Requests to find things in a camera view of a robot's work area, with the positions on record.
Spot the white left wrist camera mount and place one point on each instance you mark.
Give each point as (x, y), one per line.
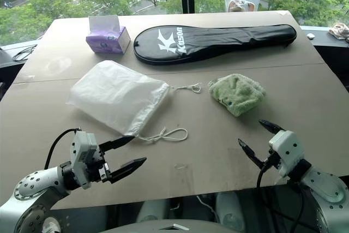
(81, 148)

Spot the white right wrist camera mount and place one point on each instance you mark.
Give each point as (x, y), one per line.
(289, 145)

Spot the beige crumpled cloth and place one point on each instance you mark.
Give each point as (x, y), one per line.
(339, 31)

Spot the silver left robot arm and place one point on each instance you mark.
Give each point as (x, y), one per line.
(41, 181)

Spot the black racket cover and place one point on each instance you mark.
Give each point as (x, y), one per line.
(218, 42)

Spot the green fluffy towel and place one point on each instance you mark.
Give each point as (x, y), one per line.
(240, 94)

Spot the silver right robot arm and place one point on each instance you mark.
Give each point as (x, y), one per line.
(327, 186)

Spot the small white object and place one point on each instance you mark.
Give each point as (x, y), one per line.
(310, 36)

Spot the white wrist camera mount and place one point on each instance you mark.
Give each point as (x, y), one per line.
(81, 148)
(289, 145)

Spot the black window ledge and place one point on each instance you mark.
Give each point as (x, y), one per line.
(6, 64)
(335, 53)

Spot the purple tissue box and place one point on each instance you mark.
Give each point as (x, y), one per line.
(109, 40)

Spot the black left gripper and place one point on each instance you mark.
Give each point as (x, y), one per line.
(100, 171)

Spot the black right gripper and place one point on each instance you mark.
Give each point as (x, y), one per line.
(272, 160)

